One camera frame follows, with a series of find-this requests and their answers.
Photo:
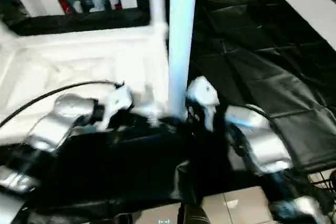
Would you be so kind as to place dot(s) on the white plastic table top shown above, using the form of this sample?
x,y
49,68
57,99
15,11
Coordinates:
x,y
79,61

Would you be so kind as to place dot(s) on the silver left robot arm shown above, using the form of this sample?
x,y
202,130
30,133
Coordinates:
x,y
47,129

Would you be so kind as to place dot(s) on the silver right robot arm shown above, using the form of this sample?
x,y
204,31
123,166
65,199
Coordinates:
x,y
262,145

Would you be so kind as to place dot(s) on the black plastic mat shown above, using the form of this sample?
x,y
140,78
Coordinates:
x,y
262,66

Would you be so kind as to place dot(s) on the person's black shoes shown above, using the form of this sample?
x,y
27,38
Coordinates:
x,y
194,214
123,219

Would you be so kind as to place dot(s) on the white flat board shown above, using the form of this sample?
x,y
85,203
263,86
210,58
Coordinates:
x,y
312,14

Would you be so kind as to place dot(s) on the red bottle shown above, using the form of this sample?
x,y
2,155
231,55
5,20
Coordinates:
x,y
65,4

